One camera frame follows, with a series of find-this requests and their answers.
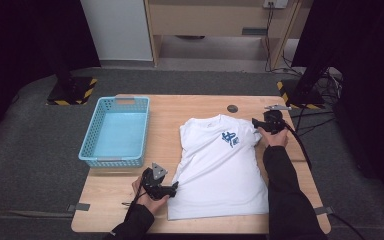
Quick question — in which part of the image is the black power strip cable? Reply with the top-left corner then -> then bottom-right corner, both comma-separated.
264,2 -> 277,73

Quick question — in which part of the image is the bundle of black floor cables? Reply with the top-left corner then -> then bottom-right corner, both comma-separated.
280,49 -> 344,137

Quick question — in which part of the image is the person's right hand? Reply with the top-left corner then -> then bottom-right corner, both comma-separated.
257,127 -> 290,149

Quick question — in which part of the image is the grey table clamp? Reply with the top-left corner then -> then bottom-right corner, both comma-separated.
66,202 -> 91,213
313,205 -> 335,216

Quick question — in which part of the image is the white t-shirt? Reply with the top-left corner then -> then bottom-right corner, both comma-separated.
166,113 -> 271,222

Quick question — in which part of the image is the grey label plate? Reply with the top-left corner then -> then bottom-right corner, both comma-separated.
241,27 -> 269,37

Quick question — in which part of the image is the dark curtain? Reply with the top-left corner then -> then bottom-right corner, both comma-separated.
291,0 -> 384,201
0,0 -> 102,153

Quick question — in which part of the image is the white power strip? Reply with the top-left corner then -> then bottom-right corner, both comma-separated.
262,0 -> 290,10

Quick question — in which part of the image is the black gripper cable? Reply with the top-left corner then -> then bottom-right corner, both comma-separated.
281,121 -> 365,240

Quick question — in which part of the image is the person's left hand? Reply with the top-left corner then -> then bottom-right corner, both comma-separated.
131,176 -> 170,216

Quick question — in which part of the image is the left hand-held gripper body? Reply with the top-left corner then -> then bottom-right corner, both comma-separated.
141,162 -> 171,201

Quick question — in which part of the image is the white cabinet panel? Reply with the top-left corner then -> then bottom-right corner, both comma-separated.
79,0 -> 154,62

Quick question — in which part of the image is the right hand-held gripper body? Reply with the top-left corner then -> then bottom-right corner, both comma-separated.
262,104 -> 293,135

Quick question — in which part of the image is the black stand with striped base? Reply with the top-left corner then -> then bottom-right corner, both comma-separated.
277,59 -> 335,110
45,49 -> 99,107

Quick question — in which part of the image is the light blue plastic basket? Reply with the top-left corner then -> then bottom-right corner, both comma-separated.
78,96 -> 151,169

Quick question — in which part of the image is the light wooden desk frame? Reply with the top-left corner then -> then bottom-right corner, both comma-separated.
143,0 -> 312,70

